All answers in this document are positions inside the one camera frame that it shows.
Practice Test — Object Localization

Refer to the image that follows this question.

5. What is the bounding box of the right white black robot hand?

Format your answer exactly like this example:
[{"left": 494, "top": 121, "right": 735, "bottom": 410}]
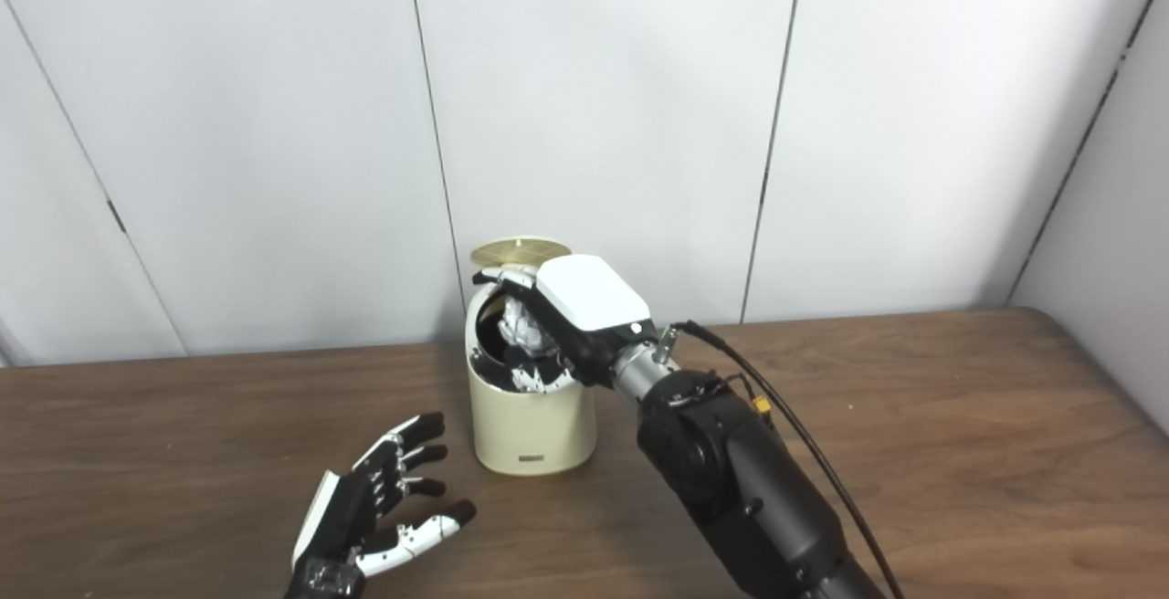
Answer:
[{"left": 472, "top": 255, "right": 660, "bottom": 394}]

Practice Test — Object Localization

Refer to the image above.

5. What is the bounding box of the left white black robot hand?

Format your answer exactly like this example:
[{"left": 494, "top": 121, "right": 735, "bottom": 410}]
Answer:
[{"left": 285, "top": 412, "right": 478, "bottom": 599}]

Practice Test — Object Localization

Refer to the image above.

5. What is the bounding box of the white paper ball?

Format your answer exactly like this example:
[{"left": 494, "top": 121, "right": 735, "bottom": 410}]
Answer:
[{"left": 500, "top": 299, "right": 553, "bottom": 358}]

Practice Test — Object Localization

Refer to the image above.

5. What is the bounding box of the round cream bin lid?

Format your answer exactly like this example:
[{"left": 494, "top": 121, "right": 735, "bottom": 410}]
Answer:
[{"left": 470, "top": 236, "right": 574, "bottom": 268}]

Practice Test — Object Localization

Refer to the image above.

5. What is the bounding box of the cream-colored cylindrical bin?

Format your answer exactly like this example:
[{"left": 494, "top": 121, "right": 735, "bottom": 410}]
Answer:
[{"left": 465, "top": 281, "right": 597, "bottom": 476}]

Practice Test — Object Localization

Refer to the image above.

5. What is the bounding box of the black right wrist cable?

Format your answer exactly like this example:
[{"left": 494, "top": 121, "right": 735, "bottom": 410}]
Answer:
[{"left": 674, "top": 321, "right": 907, "bottom": 599}]

